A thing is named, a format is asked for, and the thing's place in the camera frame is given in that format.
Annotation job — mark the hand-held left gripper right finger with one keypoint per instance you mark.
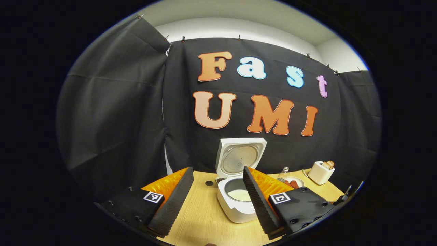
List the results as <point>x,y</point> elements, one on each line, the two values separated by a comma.
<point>259,205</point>

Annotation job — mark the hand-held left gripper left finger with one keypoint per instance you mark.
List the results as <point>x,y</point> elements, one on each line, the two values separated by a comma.
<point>174,205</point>

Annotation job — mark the white rice cooker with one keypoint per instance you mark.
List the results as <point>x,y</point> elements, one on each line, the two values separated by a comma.
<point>235,212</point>

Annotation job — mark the red meat slice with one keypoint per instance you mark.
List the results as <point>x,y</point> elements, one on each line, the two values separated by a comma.
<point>295,185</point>
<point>287,184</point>

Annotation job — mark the clear plastic water bottle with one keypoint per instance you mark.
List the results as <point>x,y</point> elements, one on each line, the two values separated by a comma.
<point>282,176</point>

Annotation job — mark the white round plate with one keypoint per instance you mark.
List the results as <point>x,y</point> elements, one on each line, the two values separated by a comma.
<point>299,180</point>

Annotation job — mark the white toaster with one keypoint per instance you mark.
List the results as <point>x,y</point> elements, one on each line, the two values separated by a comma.
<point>319,176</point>

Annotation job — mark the toast slice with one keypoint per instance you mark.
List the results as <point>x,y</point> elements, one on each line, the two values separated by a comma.
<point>326,165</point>
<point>331,163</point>

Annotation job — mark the dark slim stand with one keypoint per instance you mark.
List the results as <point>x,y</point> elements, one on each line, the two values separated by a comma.
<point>348,192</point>

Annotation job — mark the black backdrop cloth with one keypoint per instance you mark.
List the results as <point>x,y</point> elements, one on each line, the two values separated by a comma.
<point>119,119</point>

